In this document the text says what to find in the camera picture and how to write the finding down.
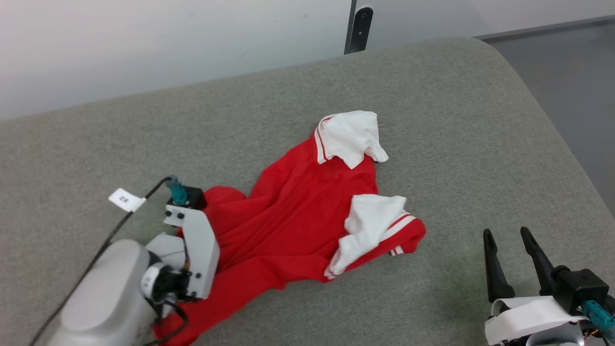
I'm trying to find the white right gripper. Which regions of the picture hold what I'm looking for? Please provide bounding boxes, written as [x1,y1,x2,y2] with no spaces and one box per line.
[482,226,590,346]

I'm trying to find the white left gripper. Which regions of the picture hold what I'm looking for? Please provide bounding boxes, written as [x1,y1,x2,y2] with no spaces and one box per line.
[163,204,221,300]

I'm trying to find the red and white sports garment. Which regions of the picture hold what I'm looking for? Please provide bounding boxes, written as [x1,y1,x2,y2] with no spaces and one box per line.
[153,111,427,346]

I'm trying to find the grey fabric sofa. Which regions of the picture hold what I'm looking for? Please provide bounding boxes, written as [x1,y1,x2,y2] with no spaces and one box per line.
[0,37,615,346]

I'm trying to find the white cable label tag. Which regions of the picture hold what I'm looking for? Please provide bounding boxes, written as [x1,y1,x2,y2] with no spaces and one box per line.
[109,188,147,212]

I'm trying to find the dark wall panel strip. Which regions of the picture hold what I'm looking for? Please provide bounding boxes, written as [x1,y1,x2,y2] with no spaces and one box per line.
[343,0,359,55]

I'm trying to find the black oblong wall bracket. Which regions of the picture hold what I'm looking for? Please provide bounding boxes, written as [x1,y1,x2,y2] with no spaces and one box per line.
[347,5,375,54]

